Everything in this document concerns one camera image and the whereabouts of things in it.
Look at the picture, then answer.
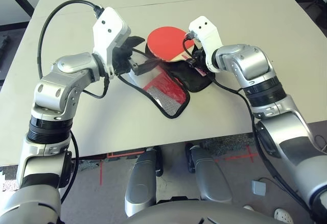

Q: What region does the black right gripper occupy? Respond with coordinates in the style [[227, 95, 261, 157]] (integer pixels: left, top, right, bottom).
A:
[[191, 47, 208, 69]]

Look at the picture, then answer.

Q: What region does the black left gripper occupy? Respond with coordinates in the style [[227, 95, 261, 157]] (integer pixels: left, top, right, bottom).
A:
[[113, 36, 159, 76]]

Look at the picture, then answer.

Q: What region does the red ping-pong paddle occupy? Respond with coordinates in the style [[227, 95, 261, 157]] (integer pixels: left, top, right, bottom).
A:
[[147, 26, 207, 77]]

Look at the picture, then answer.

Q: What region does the red black mesh paddle case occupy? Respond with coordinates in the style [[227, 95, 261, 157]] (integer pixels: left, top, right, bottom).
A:
[[119, 39, 214, 119]]

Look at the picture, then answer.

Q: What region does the grey right robot leg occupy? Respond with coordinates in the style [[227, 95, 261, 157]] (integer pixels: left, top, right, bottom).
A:
[[185, 142, 233, 204]]

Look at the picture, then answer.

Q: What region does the grey robot leg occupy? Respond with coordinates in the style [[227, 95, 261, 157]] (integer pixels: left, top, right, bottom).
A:
[[124, 146, 163, 217], [185, 142, 233, 204]]

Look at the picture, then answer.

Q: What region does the grey left robot leg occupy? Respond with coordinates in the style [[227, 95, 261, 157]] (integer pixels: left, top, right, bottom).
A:
[[124, 146, 163, 217]]

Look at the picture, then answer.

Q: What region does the black tripod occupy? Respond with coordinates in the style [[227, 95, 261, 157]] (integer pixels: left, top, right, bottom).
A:
[[305, 0, 327, 27]]

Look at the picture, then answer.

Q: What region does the grey floor pedal box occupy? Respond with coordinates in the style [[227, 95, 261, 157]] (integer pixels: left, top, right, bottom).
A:
[[251, 180, 266, 196]]

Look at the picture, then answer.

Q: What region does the grey robot torso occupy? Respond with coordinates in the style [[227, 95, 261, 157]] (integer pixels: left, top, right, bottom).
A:
[[125, 200, 289, 224]]

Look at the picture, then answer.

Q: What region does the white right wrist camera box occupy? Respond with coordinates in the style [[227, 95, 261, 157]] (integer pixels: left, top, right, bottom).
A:
[[188, 16, 223, 72]]

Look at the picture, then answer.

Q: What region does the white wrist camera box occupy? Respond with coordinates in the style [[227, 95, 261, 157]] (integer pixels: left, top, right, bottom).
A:
[[188, 16, 223, 72], [92, 7, 131, 77]]

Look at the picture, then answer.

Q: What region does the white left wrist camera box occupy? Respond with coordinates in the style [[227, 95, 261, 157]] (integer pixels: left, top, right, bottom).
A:
[[92, 7, 131, 77]]

